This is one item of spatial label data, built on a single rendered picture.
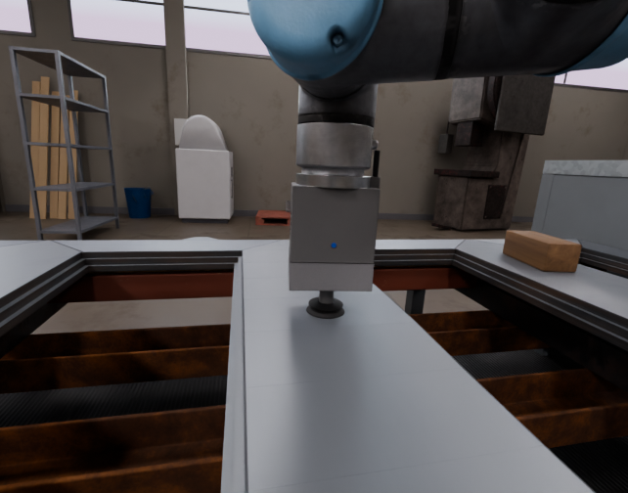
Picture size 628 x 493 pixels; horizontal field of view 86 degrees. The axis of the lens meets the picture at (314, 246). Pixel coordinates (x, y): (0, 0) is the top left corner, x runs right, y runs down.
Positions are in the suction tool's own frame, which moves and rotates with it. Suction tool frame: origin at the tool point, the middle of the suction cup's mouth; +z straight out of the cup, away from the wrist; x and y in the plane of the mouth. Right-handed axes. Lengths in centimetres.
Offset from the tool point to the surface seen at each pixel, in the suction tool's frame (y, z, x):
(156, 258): 26.8, 0.2, -24.3
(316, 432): 2.6, -0.9, 17.3
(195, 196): 142, 39, -515
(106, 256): 34.9, -0.1, -24.0
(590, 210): -76, -9, -47
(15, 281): 38.6, -0.9, -9.1
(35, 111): 388, -79, -558
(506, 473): -7.6, -0.9, 20.6
